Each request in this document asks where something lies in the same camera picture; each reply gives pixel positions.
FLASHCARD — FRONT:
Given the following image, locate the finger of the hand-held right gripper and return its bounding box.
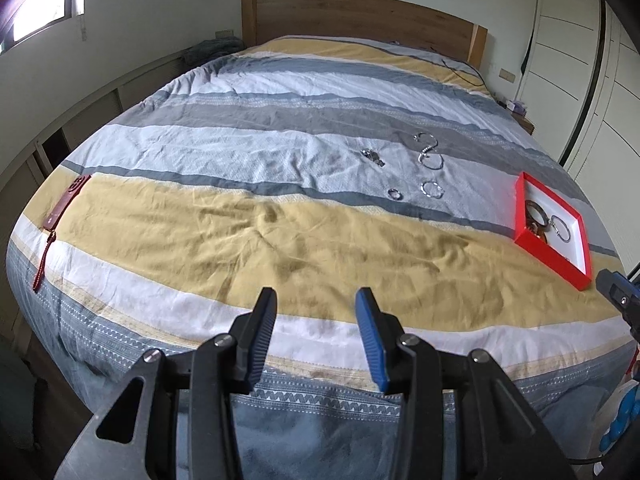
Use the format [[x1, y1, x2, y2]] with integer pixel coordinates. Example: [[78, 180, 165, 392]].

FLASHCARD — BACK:
[[596, 268, 640, 317]]

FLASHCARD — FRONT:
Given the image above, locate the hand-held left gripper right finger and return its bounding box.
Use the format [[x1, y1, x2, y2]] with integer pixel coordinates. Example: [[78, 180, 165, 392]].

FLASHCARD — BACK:
[[354, 286, 581, 480]]

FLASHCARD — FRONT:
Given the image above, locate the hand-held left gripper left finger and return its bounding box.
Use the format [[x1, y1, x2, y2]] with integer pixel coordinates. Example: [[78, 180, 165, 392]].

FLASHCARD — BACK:
[[54, 286, 278, 480]]

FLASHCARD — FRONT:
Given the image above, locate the red shallow box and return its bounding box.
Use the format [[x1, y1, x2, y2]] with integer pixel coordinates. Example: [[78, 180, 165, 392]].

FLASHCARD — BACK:
[[514, 171, 593, 292]]

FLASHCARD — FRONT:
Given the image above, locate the dark olive bangle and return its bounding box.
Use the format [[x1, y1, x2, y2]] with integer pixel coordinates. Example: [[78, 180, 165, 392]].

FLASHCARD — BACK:
[[525, 201, 550, 226]]

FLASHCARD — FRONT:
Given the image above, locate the striped duvet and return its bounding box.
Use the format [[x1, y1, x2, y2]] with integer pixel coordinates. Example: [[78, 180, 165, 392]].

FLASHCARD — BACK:
[[5, 35, 638, 480]]

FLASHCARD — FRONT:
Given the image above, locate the wooden nightstand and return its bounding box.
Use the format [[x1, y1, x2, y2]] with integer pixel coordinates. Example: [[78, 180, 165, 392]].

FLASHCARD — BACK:
[[495, 97, 536, 135]]

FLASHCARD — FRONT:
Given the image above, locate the white wardrobe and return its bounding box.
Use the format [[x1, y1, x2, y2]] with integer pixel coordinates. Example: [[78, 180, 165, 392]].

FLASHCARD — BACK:
[[515, 0, 640, 241]]

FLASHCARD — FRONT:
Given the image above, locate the white low cabinet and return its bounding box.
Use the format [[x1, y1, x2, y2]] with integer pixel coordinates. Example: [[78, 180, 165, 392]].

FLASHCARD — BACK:
[[0, 52, 182, 341]]

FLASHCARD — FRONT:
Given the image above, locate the grey cloth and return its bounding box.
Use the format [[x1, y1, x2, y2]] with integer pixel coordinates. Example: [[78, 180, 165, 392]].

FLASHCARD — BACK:
[[180, 37, 244, 65]]

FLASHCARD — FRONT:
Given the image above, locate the wooden headboard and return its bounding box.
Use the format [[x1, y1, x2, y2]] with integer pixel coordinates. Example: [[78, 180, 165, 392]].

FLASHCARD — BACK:
[[241, 0, 489, 72]]

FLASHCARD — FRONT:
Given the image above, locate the silver beaded bracelet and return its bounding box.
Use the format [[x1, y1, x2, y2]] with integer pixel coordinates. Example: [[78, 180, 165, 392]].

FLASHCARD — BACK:
[[417, 145, 445, 171]]

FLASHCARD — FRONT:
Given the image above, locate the red phone case with strap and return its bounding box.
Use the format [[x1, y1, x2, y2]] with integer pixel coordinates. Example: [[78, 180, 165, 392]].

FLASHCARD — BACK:
[[31, 174, 92, 292]]

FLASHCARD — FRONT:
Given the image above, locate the black cable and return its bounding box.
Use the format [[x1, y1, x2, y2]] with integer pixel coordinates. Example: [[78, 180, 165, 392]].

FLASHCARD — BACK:
[[390, 40, 487, 88]]

